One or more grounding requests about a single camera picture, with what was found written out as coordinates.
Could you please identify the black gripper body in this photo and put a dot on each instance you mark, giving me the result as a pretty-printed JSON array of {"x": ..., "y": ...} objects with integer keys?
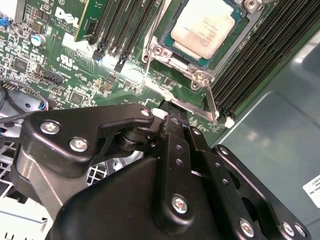
[{"x": 112, "y": 205}]

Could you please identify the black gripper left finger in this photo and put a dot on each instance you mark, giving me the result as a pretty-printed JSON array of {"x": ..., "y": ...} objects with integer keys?
[{"x": 62, "y": 125}]

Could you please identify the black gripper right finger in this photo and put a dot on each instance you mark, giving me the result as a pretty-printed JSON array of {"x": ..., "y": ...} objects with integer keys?
[{"x": 215, "y": 175}]

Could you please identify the metal socket cover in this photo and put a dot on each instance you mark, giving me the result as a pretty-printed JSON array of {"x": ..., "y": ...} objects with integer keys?
[{"x": 197, "y": 110}]

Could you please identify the silver-topped CPU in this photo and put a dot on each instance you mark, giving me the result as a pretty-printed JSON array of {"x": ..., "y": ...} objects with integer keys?
[{"x": 202, "y": 27}]

